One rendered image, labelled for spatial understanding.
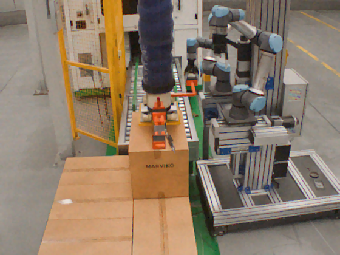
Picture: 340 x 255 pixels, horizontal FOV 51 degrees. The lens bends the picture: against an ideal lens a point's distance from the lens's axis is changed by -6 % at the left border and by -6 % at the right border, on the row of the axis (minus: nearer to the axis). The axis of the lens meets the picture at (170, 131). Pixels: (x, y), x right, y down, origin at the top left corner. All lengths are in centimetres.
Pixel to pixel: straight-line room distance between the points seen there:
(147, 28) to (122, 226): 129
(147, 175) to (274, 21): 140
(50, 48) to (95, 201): 166
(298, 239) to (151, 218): 133
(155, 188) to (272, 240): 113
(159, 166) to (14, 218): 165
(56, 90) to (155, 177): 168
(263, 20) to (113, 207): 168
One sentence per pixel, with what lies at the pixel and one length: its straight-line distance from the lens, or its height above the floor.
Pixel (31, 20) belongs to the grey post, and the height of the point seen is 118.
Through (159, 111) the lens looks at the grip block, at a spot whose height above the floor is 120.
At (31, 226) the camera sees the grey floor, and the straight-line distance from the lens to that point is 355.
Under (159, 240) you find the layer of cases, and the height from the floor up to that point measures 54.
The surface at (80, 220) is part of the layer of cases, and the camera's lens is 265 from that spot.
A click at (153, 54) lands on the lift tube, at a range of 247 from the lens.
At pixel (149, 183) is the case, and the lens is 267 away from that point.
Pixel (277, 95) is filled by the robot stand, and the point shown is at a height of 112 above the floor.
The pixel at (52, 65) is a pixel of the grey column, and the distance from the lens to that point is 383.
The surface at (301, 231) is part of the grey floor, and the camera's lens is 339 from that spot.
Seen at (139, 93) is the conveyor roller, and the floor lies 53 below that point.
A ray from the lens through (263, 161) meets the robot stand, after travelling 322.
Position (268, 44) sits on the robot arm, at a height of 161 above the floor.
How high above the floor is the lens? 228
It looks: 29 degrees down
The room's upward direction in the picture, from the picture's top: 2 degrees counter-clockwise
